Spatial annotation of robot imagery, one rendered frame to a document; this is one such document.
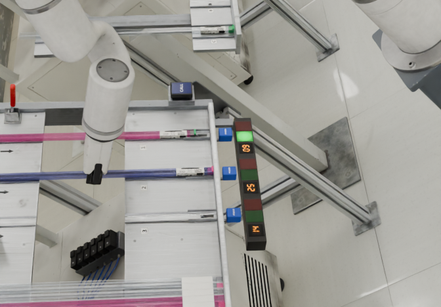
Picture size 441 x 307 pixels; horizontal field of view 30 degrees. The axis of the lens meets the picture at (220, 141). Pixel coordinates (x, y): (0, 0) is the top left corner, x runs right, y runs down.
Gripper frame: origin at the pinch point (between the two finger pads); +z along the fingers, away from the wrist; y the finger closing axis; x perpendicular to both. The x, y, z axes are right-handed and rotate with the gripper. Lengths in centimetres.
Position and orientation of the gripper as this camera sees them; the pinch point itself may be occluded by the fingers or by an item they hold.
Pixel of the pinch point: (94, 172)
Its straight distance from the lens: 177.4
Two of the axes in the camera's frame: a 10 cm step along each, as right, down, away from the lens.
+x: 9.7, 0.9, 2.1
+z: -2.2, 6.3, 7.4
